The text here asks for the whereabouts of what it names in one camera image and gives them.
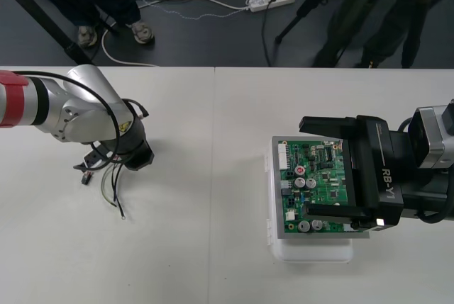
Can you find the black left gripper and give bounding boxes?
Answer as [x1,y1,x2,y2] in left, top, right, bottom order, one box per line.
[73,140,156,172]

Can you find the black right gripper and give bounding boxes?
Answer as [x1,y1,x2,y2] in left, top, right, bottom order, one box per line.
[299,115,421,235]

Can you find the green circuit board grey frame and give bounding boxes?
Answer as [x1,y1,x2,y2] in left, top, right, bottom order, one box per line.
[271,135,370,241]

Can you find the cable bundle with connectors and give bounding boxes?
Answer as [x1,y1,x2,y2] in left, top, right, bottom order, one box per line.
[80,162,128,220]

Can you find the black diagonal pole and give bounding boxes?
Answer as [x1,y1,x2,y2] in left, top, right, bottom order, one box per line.
[0,0,96,67]

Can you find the black tripod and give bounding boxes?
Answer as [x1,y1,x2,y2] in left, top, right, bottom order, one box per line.
[275,0,355,45]

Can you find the white power strip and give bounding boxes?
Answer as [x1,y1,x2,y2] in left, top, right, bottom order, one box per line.
[246,0,297,13]

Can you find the pale grey right wrist camera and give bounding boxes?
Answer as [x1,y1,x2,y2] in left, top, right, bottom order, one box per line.
[406,105,447,171]

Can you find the black power cable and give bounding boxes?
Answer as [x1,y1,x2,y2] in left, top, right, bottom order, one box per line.
[261,0,277,68]

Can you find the white floor cable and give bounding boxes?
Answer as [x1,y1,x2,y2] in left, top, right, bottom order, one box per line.
[101,0,250,69]

